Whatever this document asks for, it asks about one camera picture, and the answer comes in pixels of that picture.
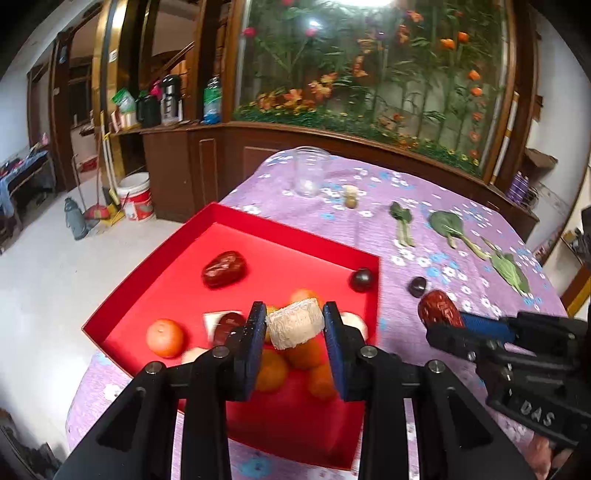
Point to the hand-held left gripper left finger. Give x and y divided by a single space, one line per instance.
253 350

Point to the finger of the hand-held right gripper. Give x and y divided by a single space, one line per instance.
485 326
452 341

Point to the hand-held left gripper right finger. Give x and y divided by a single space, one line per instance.
336 350

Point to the wrinkled red date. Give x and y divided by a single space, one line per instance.
438 308
228 323
224 269

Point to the red box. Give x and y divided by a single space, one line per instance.
277 258

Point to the person's right hand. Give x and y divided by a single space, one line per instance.
542 457

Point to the pale leafy green vegetable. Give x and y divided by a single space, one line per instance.
510 272

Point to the broad leafy green vegetable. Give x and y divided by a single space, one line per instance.
447 223

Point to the small leafy green vegetable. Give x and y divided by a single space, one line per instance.
400 213

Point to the purple bottles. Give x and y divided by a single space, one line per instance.
519 187

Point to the purple floral tablecloth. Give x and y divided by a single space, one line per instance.
378 207

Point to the small green olive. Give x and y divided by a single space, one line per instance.
352 202

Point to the small white food piece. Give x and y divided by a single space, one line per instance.
351 190

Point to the clear plastic cup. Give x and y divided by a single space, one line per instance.
310 173

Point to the white plastic bucket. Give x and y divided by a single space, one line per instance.
135 196

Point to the grey water jug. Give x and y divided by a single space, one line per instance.
75 218

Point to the green label plastic bottle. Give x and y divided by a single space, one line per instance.
212 99

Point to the black container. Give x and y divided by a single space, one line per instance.
147 110

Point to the steel thermos flask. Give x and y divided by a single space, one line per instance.
170 99

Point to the green packet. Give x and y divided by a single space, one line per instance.
123 100

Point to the artificial plant display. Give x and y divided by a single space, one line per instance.
369 69

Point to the cluttered side table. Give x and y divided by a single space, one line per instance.
23 180

